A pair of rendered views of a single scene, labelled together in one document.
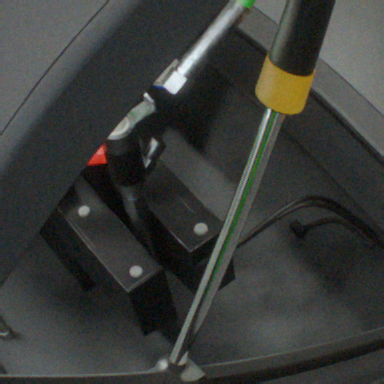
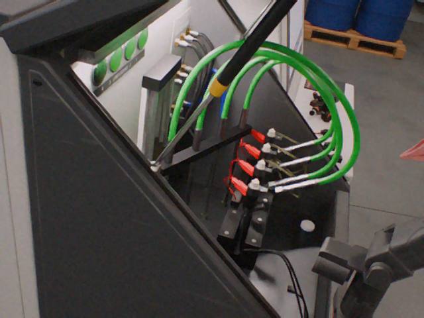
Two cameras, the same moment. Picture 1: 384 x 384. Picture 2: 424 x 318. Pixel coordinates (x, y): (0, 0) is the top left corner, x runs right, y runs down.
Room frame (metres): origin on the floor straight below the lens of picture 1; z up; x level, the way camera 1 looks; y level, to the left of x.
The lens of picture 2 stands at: (-0.12, -0.35, 1.70)
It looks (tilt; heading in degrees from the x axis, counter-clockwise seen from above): 34 degrees down; 35
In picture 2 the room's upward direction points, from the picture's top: 11 degrees clockwise
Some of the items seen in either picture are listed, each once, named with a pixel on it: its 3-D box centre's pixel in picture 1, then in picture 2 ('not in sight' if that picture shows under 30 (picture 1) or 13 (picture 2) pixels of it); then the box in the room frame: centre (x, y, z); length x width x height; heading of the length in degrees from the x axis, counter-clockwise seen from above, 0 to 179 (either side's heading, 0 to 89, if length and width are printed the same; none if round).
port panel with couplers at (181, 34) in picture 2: not in sight; (181, 73); (0.70, 0.39, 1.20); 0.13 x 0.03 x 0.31; 27
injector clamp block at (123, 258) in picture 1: (82, 188); (247, 218); (0.71, 0.10, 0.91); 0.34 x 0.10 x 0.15; 27
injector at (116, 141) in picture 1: (148, 201); (249, 222); (0.61, 0.04, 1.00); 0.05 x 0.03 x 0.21; 117
